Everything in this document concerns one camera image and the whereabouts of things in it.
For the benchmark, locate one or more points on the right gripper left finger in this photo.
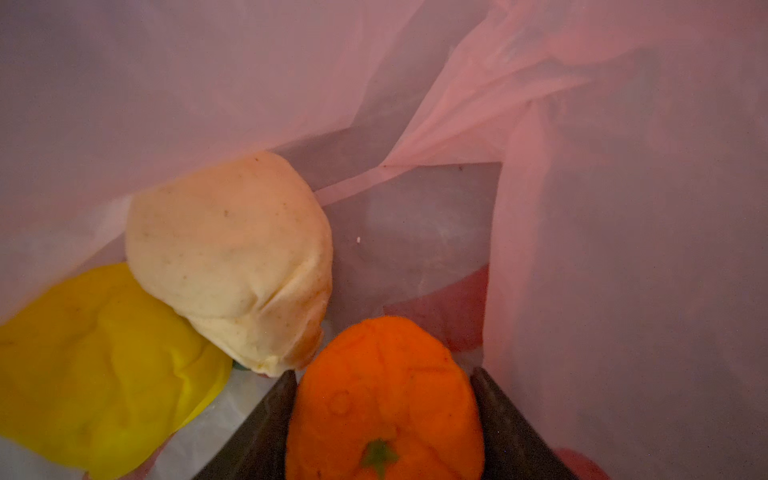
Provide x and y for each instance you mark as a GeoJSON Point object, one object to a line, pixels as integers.
{"type": "Point", "coordinates": [257, 449]}

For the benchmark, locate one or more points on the yellow fake lemon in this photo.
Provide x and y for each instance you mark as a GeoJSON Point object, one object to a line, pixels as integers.
{"type": "Point", "coordinates": [97, 374]}

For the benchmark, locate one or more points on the orange fake tangerine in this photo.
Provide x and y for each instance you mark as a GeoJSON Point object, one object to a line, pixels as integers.
{"type": "Point", "coordinates": [385, 400]}

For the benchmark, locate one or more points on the beige fake potato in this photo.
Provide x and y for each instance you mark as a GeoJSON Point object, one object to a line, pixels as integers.
{"type": "Point", "coordinates": [244, 252]}

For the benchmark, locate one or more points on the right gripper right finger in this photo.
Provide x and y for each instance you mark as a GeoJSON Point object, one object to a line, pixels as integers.
{"type": "Point", "coordinates": [513, 449]}

